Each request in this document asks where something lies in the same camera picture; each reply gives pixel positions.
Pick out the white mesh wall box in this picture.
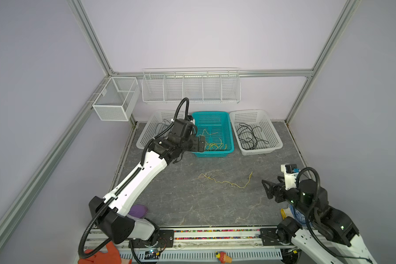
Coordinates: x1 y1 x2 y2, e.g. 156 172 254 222
92 77 140 122

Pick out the blue white patterned cloth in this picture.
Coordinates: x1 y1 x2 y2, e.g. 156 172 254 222
280 205 306 225

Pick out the white plastic basket left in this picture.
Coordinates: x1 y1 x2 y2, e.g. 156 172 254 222
136 110 175 150

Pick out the purple object under arm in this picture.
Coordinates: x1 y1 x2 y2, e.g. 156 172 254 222
128 205 148 218

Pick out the red yellow toy figure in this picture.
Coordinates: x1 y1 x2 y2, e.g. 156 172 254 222
216 251 233 264

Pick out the teal plastic basket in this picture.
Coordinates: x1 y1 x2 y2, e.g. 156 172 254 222
192 111 234 158

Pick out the white plastic basket right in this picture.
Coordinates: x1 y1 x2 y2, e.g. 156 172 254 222
229 110 283 156

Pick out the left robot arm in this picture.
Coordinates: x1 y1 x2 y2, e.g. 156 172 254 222
78 97 206 259

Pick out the red gloved hand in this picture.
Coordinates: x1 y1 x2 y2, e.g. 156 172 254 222
78 242 132 264

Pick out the white plastic basket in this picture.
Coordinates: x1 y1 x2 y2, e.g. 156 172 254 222
136 110 175 150
229 110 283 156

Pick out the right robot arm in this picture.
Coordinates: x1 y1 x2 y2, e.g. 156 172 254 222
259 164 376 264

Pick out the black cable pulled free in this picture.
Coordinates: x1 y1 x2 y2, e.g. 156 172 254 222
237 123 269 150

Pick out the blue cable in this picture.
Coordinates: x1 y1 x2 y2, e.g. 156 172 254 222
156 118 174 133

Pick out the white wire wall rack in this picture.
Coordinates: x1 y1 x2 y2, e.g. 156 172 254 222
141 68 242 103

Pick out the aluminium frame post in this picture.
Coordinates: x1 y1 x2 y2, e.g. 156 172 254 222
285 0 361 126

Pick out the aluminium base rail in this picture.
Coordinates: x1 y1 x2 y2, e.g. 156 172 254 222
77 227 317 264

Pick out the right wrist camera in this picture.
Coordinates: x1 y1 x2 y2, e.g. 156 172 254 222
280 164 299 190

